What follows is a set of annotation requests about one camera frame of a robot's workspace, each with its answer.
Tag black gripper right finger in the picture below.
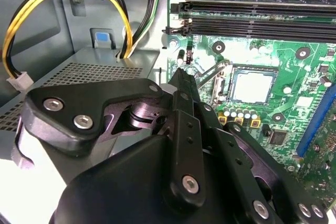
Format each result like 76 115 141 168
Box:
183 73 330 224

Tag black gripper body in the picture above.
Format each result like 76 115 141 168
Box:
48 101 254 224

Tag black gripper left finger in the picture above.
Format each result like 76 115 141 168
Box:
22 68 207 209

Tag CPU with silver top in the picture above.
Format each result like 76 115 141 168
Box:
232 70 276 104

